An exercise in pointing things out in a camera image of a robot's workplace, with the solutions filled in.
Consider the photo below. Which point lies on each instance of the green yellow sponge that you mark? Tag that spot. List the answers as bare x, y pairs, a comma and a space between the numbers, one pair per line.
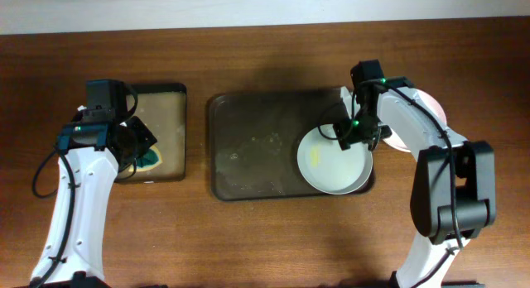
148, 161

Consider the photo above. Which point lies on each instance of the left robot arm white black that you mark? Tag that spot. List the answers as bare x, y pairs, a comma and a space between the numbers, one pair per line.
104, 138

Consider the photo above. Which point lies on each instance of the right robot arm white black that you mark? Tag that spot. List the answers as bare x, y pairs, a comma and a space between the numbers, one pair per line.
453, 193

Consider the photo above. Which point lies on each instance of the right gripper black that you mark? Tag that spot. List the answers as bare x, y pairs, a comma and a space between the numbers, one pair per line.
348, 136

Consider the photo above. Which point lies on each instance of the large brown serving tray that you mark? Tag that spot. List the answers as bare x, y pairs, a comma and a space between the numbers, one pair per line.
254, 139

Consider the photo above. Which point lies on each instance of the pinkish white plate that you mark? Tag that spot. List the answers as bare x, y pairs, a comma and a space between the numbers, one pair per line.
396, 142

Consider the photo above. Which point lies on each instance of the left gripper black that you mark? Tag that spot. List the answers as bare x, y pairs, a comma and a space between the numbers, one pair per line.
149, 138

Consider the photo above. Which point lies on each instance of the small black water tray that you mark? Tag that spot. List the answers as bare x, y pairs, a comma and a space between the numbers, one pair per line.
162, 108

